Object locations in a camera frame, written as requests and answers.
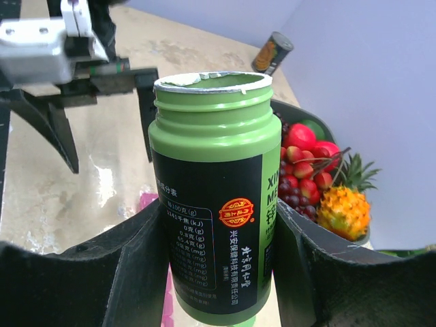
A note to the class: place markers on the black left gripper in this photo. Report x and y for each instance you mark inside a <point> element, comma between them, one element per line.
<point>93,79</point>

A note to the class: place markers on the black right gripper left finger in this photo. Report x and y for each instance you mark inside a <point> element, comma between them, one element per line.
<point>117,278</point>

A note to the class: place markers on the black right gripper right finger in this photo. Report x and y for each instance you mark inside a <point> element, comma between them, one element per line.
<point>322,279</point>

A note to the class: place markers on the green pill bottle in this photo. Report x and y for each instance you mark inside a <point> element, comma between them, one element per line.
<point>216,151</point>

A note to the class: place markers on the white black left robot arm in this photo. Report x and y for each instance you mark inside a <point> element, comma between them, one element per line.
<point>102,25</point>

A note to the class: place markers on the green glass bottle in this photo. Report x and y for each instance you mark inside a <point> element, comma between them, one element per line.
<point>403,253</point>

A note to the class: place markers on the dark red grape bunch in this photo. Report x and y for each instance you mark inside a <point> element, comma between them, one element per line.
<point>289,190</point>

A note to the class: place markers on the pineapple crown leaves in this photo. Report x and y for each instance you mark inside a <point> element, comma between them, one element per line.
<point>355,175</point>

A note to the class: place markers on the red pomegranate upper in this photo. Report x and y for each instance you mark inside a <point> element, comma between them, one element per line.
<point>326,149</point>

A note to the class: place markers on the red pomegranate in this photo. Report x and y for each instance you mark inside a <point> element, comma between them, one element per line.
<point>301,136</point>
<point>326,149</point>

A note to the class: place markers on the red strawberry pile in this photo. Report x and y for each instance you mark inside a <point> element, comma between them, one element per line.
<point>309,171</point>

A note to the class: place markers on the red pomegranate lower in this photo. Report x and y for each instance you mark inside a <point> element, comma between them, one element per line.
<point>301,136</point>

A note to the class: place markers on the green lime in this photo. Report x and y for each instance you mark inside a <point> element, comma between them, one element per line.
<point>315,128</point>

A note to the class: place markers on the grey fruit tray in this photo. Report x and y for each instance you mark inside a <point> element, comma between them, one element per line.
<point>293,115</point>

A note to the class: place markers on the tin food can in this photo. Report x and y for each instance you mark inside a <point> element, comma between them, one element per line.
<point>271,55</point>

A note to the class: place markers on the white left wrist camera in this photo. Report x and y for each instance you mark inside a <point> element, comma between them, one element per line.
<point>46,50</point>

